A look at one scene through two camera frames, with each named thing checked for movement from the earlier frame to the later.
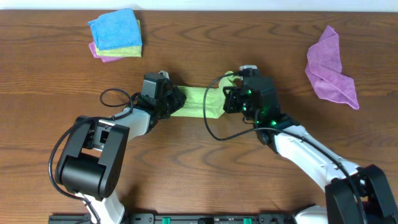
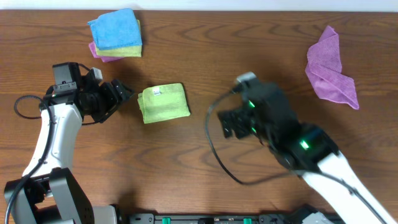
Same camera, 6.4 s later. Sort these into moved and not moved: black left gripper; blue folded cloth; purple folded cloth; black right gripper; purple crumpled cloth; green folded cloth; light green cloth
Moved: black right gripper; black left gripper; light green cloth
Not moved: green folded cloth; purple folded cloth; purple crumpled cloth; blue folded cloth
